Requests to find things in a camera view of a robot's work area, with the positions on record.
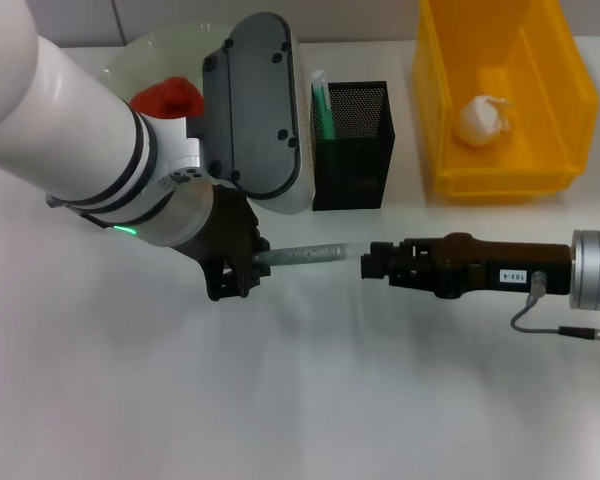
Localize white paper ball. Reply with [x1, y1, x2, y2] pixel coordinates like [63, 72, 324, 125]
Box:
[459, 94, 515, 147]

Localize mint green pen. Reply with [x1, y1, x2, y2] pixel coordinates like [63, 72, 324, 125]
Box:
[310, 69, 337, 141]

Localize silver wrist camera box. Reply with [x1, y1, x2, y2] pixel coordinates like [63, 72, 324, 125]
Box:
[199, 12, 317, 215]

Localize right arm cable with connector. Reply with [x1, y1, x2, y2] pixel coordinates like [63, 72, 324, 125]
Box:
[509, 269, 600, 352]

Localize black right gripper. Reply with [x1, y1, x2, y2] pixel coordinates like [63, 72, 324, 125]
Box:
[359, 231, 575, 301]

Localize pale green glass fruit plate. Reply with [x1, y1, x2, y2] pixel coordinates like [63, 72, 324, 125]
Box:
[102, 22, 241, 109]

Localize black mesh pen holder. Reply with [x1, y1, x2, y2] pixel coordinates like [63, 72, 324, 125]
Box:
[309, 79, 397, 211]

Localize yellow plastic bin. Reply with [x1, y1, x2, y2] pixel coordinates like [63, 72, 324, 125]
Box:
[412, 0, 600, 205]

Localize silver glitter marker pen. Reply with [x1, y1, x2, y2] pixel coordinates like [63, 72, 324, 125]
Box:
[252, 242, 360, 267]

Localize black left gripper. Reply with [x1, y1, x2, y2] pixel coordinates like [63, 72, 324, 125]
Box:
[172, 183, 273, 303]

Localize red-orange knitted toy orange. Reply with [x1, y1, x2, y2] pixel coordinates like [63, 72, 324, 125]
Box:
[129, 75, 204, 119]

